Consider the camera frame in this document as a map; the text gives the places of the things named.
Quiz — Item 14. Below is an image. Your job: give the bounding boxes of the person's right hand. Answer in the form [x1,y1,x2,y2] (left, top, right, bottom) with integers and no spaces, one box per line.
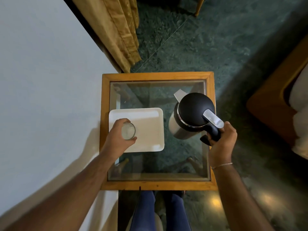
[207,121,238,168]

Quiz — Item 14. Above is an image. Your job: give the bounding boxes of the person's left hand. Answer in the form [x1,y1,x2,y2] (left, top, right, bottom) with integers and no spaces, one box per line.
[101,118,137,158]

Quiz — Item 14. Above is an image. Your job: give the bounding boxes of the clear drinking glass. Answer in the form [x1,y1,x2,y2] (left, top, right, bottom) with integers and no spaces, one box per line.
[121,122,136,141]

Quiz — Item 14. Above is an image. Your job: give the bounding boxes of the white jug with black lid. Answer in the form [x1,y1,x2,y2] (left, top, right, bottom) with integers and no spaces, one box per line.
[168,89,225,146]

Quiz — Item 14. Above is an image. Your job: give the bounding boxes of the person's right forearm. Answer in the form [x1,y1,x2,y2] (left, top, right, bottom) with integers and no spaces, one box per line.
[212,163,275,231]

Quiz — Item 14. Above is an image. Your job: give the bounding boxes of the person's left forearm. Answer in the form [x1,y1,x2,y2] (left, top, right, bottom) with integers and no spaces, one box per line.
[0,151,117,231]

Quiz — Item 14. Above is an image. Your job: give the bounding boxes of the white rectangular tray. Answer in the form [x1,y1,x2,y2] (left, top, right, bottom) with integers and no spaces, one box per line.
[108,108,165,153]

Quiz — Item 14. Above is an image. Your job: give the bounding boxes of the wooden glass-top side table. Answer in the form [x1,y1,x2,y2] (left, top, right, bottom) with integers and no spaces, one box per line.
[99,72,218,191]

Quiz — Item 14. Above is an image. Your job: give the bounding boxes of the person's blue jeans legs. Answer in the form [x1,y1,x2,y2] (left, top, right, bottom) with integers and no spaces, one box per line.
[129,190,192,231]

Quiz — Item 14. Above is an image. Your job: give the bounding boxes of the wooden armchair with white cushions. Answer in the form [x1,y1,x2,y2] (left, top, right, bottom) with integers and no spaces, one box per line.
[246,35,308,160]

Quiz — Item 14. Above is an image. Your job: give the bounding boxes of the golden curtain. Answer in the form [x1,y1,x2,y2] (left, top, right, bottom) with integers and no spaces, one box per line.
[70,0,142,73]

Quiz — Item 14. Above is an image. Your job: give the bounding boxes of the wooden furniture leg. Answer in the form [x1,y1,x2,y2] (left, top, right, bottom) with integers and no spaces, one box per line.
[194,0,206,17]

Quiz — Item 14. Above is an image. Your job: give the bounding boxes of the thin silver bracelet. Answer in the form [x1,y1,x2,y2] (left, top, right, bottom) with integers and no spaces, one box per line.
[211,162,233,170]

